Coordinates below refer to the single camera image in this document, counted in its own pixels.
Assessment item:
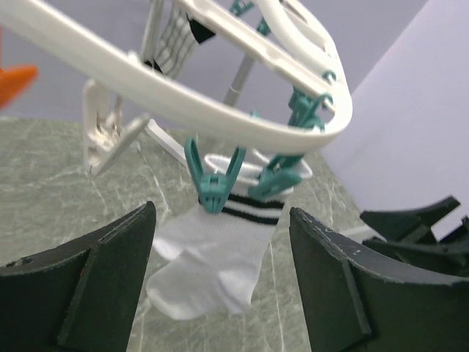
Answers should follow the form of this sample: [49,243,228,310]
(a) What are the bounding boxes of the white sock black cuff stripes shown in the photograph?
[146,150,292,320]

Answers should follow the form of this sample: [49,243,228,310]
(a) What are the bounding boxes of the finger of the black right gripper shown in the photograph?
[362,238,468,277]
[360,197,460,238]

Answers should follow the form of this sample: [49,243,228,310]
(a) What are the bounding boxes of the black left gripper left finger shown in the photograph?
[1,202,156,351]

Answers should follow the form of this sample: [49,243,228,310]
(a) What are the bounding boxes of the orange clothespin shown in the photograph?
[0,27,40,111]

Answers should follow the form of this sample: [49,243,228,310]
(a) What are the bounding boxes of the clear clothespin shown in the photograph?
[82,78,150,176]

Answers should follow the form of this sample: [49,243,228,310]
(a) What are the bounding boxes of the teal clothespin front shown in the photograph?
[288,87,333,131]

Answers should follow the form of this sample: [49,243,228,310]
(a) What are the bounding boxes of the white round clip hanger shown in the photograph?
[0,0,353,154]

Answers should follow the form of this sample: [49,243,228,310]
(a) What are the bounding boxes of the black and white striped sock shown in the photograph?
[141,1,215,78]

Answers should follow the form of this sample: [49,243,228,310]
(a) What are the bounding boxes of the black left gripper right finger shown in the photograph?
[289,208,468,351]

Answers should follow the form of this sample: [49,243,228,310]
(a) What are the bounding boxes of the white metal drying rack stand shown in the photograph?
[133,65,259,147]

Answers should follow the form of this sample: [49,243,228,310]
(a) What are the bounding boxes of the teal clothespin being pinched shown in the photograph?
[184,137,246,213]

